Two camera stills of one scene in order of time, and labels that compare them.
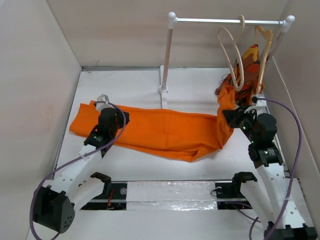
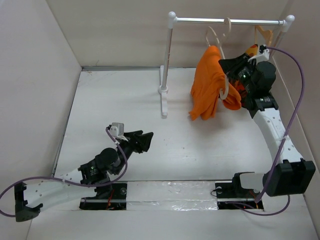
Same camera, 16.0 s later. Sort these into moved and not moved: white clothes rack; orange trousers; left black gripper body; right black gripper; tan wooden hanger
Moved: left black gripper body; right black gripper; orange trousers
Not moved: white clothes rack; tan wooden hanger
